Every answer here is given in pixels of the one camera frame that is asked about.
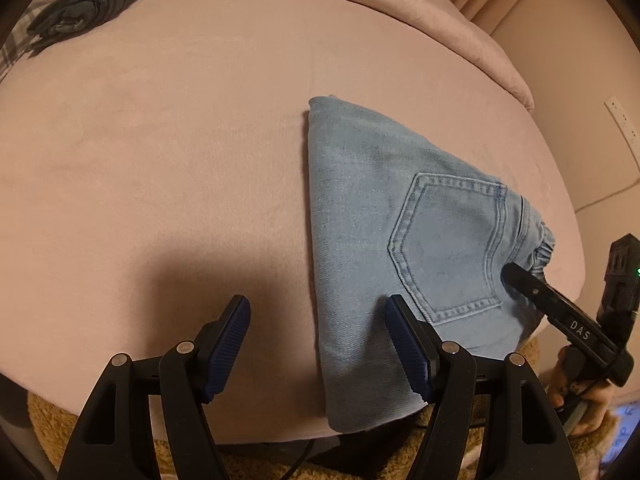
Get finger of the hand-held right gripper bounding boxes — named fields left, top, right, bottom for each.
left=501, top=261, right=632, bottom=387

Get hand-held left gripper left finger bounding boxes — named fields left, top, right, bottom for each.
left=57, top=295, right=251, bottom=480

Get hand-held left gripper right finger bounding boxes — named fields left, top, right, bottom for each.
left=385, top=294, right=571, bottom=480

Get light blue denim pants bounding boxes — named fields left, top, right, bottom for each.
left=306, top=94, right=557, bottom=433

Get person's right hand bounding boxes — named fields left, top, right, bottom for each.
left=550, top=347, right=620, bottom=437

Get blue printed cloth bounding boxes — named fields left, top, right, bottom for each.
left=606, top=402, right=640, bottom=467

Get white power strip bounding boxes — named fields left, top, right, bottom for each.
left=604, top=95, right=640, bottom=150

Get pink bed cover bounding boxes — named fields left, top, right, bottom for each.
left=0, top=0, right=587, bottom=448

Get beige fuzzy rug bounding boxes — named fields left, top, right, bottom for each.
left=27, top=335, right=623, bottom=480

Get pink duvet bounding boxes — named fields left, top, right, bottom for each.
left=145, top=0, right=536, bottom=111

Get dark grey folded clothes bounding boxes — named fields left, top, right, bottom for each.
left=29, top=0, right=157, bottom=53

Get grey plaid cloth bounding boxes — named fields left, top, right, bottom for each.
left=0, top=0, right=56, bottom=86

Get black cable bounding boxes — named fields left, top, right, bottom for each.
left=277, top=437, right=323, bottom=480

